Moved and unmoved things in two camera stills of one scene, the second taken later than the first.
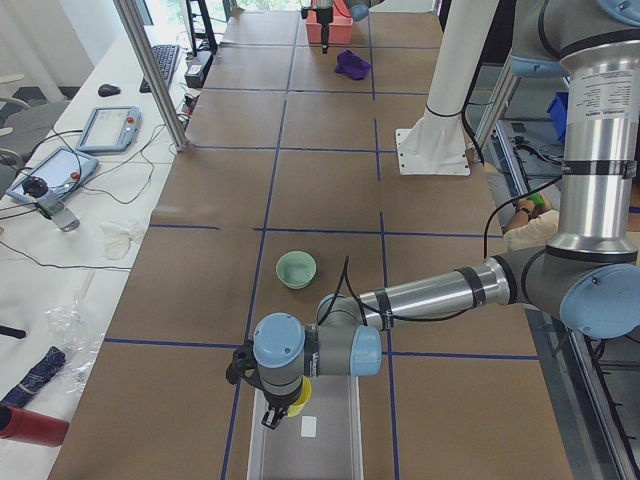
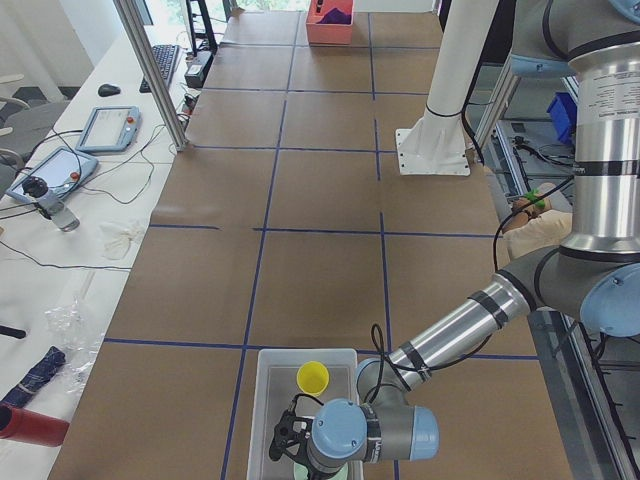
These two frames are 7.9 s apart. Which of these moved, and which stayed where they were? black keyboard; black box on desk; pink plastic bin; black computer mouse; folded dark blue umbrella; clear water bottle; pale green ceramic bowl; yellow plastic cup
Moved: yellow plastic cup; pale green ceramic bowl
Stayed: black keyboard; black computer mouse; black box on desk; folded dark blue umbrella; pink plastic bin; clear water bottle
